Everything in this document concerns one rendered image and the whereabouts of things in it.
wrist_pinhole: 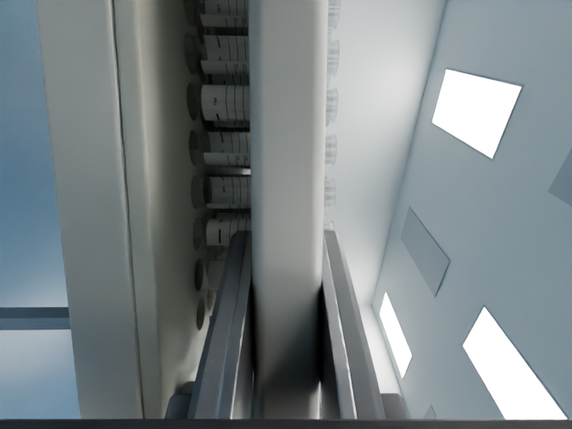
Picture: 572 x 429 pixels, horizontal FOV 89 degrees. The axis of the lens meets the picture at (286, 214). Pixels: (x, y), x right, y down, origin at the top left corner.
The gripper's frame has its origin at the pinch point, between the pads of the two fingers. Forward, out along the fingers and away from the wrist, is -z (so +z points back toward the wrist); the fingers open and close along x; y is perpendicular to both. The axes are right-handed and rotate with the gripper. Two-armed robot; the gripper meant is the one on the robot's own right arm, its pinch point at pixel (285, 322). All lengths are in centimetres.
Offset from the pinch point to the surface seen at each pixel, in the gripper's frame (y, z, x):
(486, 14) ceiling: 23, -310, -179
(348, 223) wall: 312, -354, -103
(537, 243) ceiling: 143, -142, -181
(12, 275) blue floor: 84, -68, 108
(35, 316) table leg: 56, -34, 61
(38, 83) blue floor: 30, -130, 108
